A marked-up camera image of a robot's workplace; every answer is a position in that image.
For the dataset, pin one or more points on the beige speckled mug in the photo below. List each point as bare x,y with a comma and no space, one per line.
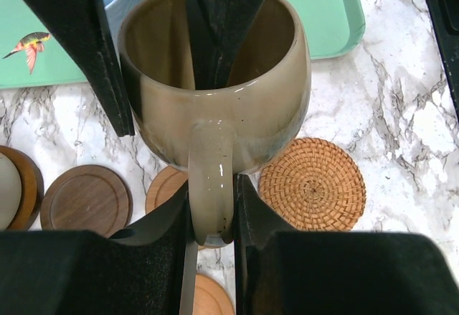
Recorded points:
214,134

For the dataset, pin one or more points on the mint green tray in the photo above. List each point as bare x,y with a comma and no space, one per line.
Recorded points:
31,57

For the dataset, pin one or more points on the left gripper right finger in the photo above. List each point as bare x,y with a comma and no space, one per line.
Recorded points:
281,270

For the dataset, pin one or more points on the green mug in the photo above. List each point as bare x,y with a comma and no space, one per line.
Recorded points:
11,191

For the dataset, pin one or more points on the light wooden coaster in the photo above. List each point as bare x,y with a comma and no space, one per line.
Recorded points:
210,298
163,187

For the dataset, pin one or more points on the light wooden front coaster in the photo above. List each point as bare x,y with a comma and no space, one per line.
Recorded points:
163,187

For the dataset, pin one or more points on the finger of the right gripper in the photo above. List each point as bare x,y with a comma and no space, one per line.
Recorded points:
217,29
81,27

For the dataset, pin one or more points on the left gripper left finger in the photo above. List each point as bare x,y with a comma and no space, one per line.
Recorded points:
148,267

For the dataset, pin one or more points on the dark walnut coaster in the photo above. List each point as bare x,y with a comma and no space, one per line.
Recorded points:
88,197

